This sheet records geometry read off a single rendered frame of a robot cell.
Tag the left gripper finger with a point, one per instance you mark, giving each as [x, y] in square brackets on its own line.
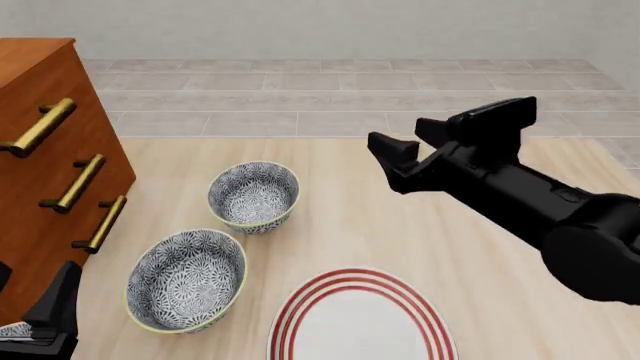
[5, 277]
[57, 296]

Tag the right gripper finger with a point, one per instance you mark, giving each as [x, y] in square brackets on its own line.
[392, 153]
[431, 131]

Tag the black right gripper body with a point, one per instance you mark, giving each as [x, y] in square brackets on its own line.
[460, 165]

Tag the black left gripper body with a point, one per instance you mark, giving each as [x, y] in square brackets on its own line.
[45, 345]

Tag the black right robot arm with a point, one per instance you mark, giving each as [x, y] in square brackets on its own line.
[575, 225]

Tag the patterned black white bowl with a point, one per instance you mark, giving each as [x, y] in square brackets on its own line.
[252, 198]
[185, 281]

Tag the white plate with red rings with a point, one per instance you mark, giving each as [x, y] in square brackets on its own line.
[360, 322]

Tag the wooden cabinet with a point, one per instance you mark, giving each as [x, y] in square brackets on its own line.
[55, 180]

